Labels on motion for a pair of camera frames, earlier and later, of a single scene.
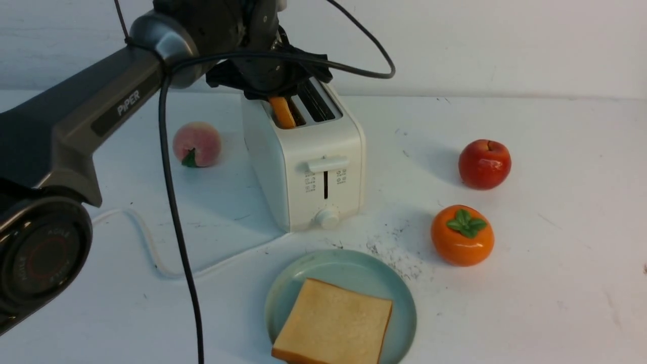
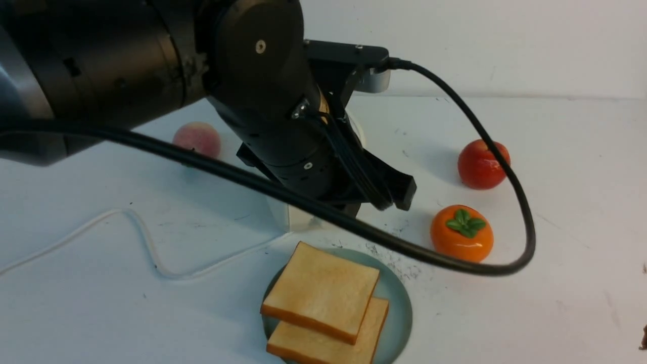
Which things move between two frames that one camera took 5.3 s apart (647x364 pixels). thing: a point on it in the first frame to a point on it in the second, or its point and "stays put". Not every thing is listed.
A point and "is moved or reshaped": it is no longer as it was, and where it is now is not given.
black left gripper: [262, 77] to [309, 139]
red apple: [484, 164] stays put
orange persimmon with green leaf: [462, 235] stays put
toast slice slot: [283, 117] is moved or reshaped
